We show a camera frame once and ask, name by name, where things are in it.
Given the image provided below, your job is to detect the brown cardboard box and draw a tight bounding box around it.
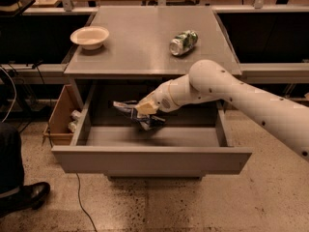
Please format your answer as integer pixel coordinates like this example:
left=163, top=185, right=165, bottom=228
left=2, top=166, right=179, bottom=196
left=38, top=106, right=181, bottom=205
left=43, top=84, right=80, bottom=145

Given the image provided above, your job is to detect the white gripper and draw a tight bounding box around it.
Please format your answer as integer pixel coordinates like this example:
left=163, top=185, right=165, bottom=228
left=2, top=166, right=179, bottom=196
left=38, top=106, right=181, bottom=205
left=135, top=81, right=179, bottom=115

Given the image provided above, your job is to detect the blue chip bag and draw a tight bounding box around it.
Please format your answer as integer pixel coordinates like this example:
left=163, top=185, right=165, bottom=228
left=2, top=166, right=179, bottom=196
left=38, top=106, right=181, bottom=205
left=112, top=101, right=165, bottom=131

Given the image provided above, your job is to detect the white bowl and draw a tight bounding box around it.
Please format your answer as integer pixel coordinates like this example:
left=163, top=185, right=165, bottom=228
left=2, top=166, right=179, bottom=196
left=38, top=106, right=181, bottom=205
left=70, top=26, right=109, bottom=50

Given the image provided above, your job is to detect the dark trouser leg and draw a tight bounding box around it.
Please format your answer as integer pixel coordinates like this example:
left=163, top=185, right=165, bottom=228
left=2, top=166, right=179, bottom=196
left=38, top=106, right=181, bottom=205
left=0, top=123, right=24, bottom=197

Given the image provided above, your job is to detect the white cup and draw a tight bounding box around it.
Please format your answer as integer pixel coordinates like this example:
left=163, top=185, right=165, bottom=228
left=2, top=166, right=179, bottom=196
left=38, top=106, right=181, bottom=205
left=68, top=121, right=77, bottom=133
left=70, top=110, right=81, bottom=121

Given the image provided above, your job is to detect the green soda can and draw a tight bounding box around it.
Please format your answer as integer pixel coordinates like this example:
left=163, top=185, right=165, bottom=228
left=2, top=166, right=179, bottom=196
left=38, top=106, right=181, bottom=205
left=169, top=30, right=198, bottom=56

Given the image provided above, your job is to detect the white cable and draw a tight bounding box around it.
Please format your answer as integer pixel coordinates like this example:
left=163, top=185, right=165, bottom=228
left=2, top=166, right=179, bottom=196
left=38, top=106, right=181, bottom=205
left=0, top=66, right=17, bottom=123

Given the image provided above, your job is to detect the white cup upper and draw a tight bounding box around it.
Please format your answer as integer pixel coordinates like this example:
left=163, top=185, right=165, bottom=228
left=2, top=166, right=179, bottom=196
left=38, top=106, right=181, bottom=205
left=70, top=110, right=81, bottom=121

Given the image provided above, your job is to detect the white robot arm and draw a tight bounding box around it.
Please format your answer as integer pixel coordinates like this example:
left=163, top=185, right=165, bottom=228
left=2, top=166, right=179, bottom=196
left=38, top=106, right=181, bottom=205
left=135, top=60, right=309, bottom=160

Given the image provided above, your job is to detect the white cup lower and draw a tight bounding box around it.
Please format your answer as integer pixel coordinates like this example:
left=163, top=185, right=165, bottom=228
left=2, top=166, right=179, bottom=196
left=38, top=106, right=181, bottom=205
left=68, top=121, right=77, bottom=133

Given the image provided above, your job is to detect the black floor cable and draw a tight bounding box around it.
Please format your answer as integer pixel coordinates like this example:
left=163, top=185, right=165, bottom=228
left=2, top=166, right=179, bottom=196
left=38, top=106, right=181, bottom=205
left=75, top=173, right=98, bottom=232

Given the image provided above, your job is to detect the open grey top drawer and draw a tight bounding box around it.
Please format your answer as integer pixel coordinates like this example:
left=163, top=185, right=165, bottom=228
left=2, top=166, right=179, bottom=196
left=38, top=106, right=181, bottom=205
left=52, top=81, right=252, bottom=178

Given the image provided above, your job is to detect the grey drawer cabinet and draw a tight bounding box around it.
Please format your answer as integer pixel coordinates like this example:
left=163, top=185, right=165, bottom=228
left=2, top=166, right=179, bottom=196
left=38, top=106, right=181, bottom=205
left=63, top=5, right=242, bottom=181

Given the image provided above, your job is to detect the black shoe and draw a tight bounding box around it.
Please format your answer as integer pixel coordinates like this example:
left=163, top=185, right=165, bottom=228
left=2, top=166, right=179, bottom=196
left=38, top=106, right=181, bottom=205
left=0, top=182, right=50, bottom=218

